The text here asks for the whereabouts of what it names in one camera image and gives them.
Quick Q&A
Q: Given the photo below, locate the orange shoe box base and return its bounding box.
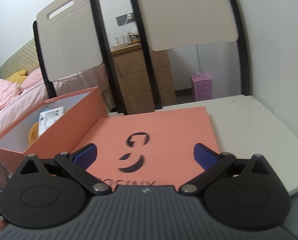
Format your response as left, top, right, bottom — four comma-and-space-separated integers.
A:
0, 87, 108, 172

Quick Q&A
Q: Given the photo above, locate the white labelled cardboard box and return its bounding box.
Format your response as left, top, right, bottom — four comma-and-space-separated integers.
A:
38, 107, 67, 136

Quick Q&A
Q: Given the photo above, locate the brown bear plush toy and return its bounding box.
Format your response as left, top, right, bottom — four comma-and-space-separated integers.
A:
28, 122, 39, 145

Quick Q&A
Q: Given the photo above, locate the orange JOSINY box lid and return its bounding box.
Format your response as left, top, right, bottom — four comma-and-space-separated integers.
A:
76, 107, 219, 188

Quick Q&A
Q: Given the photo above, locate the clutter on cabinet top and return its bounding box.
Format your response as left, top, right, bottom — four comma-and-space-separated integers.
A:
112, 31, 141, 47

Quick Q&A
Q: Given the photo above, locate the small pink carton box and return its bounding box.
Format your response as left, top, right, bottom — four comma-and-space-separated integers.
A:
190, 73, 213, 101

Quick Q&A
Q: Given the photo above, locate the pink bed with bedding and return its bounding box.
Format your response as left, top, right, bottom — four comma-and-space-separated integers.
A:
0, 63, 115, 188

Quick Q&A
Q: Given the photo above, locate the pink pillow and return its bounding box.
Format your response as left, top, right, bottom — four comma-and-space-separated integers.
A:
19, 68, 43, 91

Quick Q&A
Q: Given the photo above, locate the yellow plush on bed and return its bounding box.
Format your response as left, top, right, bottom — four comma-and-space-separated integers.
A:
6, 69, 28, 85

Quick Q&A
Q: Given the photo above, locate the wooden bedside drawer cabinet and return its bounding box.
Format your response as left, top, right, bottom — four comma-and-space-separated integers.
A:
111, 44, 176, 114

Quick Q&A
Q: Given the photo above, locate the beige quilted headboard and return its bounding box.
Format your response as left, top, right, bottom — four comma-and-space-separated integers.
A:
0, 39, 40, 79

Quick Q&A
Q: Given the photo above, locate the left beige folding chair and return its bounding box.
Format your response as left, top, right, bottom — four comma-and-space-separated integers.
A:
33, 0, 127, 114

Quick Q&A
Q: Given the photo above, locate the beige folding chair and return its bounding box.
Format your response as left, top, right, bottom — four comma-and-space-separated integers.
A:
33, 0, 127, 114
130, 0, 298, 195

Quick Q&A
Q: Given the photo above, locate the right beige folding chair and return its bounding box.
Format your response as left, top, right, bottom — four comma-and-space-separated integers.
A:
130, 0, 298, 195

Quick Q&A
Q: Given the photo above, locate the wall power socket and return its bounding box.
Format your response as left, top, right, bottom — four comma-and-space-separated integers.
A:
116, 12, 135, 26

